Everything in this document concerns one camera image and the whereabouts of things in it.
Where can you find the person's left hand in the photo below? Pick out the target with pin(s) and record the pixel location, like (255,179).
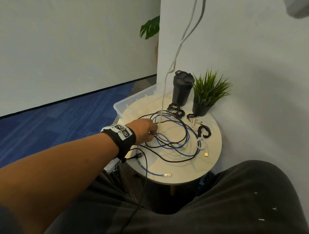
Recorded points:
(142,130)

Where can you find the clear plastic storage bin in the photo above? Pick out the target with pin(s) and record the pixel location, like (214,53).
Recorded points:
(130,101)

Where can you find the person's left forearm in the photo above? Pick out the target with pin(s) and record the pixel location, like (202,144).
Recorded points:
(60,173)

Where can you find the person's dark trousers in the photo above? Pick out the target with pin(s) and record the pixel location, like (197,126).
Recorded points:
(217,205)

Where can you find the black marker wristband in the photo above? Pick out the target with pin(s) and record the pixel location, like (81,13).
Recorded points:
(125,147)

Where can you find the black tumbler with lid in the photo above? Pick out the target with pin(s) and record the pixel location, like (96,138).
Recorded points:
(182,91)

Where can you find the round white table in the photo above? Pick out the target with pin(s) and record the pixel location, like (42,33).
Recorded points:
(188,173)

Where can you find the small potted grass plant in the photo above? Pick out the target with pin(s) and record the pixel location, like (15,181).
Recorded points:
(207,89)

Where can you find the large leafy green plant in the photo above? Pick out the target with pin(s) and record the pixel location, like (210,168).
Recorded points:
(150,27)

